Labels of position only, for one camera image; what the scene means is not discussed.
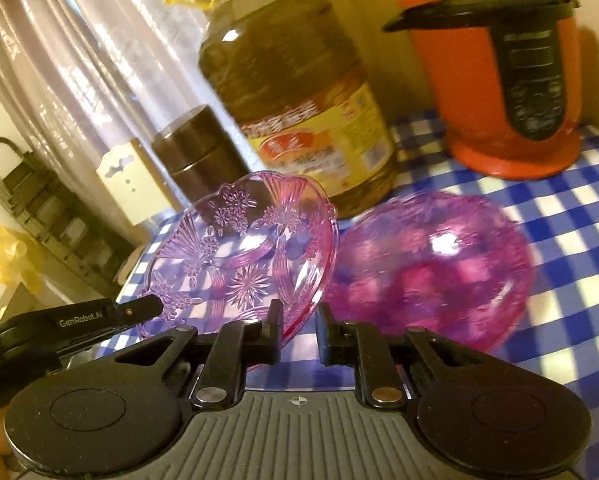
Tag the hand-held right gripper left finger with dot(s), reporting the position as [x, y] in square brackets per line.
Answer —
[272, 334]

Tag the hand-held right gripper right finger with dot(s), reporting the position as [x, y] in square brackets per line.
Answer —
[329, 336]

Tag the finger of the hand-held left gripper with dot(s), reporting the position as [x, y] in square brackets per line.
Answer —
[86, 319]

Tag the clear pink flower-pattern plate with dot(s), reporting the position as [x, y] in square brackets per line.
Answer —
[239, 270]

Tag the yellow plastic bag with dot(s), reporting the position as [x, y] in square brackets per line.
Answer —
[16, 260]

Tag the dark metal rack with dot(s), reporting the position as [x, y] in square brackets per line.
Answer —
[44, 220]

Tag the white wooden chair back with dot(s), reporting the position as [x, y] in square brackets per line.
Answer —
[129, 180]

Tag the brown metal canister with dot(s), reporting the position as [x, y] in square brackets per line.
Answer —
[199, 155]

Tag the large cooking oil bottle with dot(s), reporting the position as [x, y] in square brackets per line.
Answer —
[299, 110]

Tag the blue checkered tablecloth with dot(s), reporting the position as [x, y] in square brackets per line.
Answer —
[569, 270]

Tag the translucent white curtain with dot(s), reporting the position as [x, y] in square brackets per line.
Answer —
[104, 60]

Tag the orange electric cooker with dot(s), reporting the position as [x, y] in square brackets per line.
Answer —
[479, 85]

